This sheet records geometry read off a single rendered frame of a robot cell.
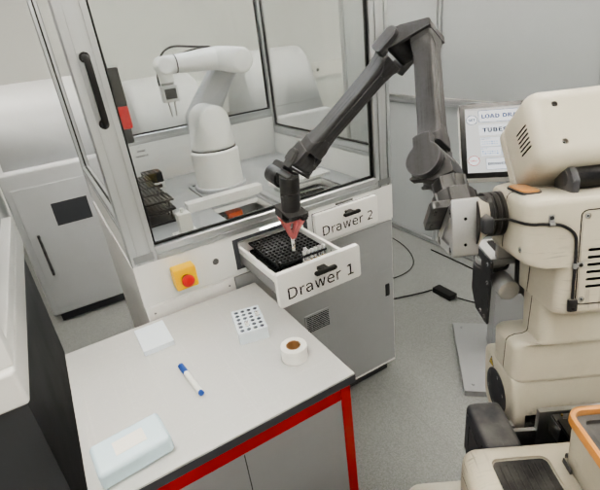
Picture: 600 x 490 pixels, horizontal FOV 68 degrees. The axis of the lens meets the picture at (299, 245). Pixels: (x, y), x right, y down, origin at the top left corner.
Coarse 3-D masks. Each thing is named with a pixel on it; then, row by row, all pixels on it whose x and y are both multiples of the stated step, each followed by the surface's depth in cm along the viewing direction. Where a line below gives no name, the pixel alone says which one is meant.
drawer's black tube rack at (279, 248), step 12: (264, 240) 154; (276, 240) 152; (288, 240) 152; (300, 240) 150; (312, 240) 149; (252, 252) 153; (264, 252) 146; (276, 252) 144; (288, 252) 144; (300, 252) 142; (288, 264) 142
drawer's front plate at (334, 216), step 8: (360, 200) 170; (368, 200) 172; (376, 200) 174; (336, 208) 165; (344, 208) 167; (352, 208) 169; (360, 208) 171; (368, 208) 173; (376, 208) 175; (312, 216) 162; (320, 216) 162; (328, 216) 164; (336, 216) 166; (352, 216) 170; (368, 216) 174; (376, 216) 177; (320, 224) 164; (328, 224) 165; (336, 224) 167; (352, 224) 171; (360, 224) 173; (368, 224) 175; (320, 232) 165; (336, 232) 169; (344, 232) 171
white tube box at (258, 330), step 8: (232, 312) 134; (240, 312) 134; (248, 312) 133; (232, 320) 133; (240, 320) 130; (248, 320) 129; (256, 320) 129; (264, 320) 128; (240, 328) 128; (248, 328) 126; (256, 328) 127; (264, 328) 125; (240, 336) 124; (248, 336) 125; (256, 336) 125; (264, 336) 126; (240, 344) 125
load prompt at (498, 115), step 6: (510, 108) 171; (516, 108) 171; (480, 114) 173; (486, 114) 173; (492, 114) 172; (498, 114) 172; (504, 114) 171; (510, 114) 171; (480, 120) 173; (486, 120) 172; (492, 120) 172; (498, 120) 171; (504, 120) 171; (510, 120) 170
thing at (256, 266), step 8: (272, 232) 161; (304, 232) 159; (312, 232) 156; (248, 240) 157; (320, 240) 151; (240, 248) 151; (248, 248) 158; (328, 248) 148; (336, 248) 143; (240, 256) 152; (248, 256) 145; (248, 264) 147; (256, 264) 141; (264, 264) 138; (256, 272) 143; (264, 272) 137; (272, 272) 133; (264, 280) 139; (272, 280) 133; (272, 288) 134
